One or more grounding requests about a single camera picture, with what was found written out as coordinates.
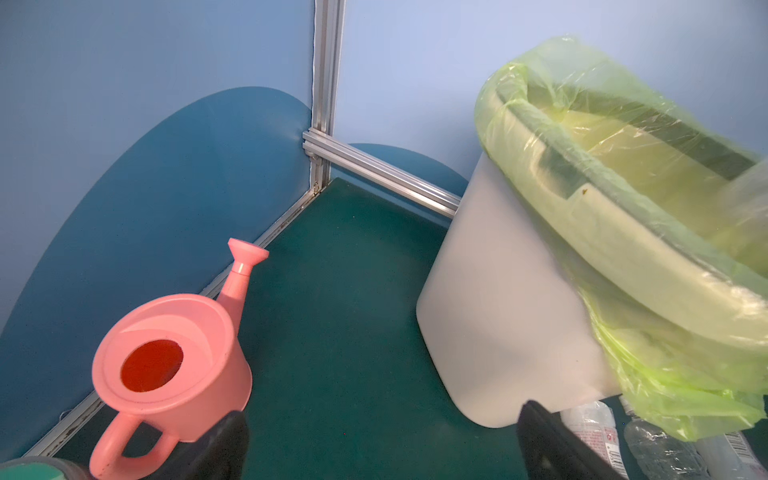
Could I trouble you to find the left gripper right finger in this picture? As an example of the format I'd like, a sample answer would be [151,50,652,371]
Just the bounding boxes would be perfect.
[517,400,622,480]

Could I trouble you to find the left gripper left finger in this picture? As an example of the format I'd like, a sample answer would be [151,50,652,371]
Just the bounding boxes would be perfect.
[148,411,249,479]

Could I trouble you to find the clear bottle white cap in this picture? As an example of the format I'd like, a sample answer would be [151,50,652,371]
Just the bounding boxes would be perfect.
[618,395,711,479]

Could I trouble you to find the white trash bin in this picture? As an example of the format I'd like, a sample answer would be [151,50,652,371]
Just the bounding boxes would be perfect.
[416,157,619,428]

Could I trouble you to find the green plastic bin liner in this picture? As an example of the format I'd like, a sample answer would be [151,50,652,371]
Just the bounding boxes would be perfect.
[474,37,767,441]

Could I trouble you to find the pink watering can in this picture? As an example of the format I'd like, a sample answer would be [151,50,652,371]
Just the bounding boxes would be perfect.
[89,239,269,479]

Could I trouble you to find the green round tin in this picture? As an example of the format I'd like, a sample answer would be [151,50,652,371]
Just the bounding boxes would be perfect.
[0,457,92,480]

